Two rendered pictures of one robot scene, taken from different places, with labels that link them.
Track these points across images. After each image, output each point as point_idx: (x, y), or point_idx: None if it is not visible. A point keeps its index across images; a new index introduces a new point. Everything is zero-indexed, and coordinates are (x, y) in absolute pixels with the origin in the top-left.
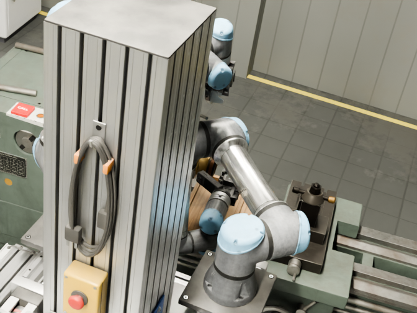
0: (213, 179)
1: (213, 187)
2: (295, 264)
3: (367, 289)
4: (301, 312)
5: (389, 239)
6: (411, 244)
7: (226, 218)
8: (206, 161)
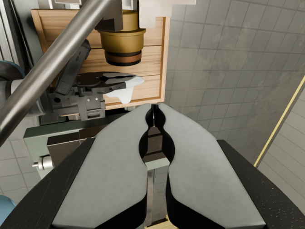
0: (72, 76)
1: (59, 78)
2: (42, 168)
3: None
4: None
5: (147, 177)
6: (148, 187)
7: (101, 68)
8: (112, 49)
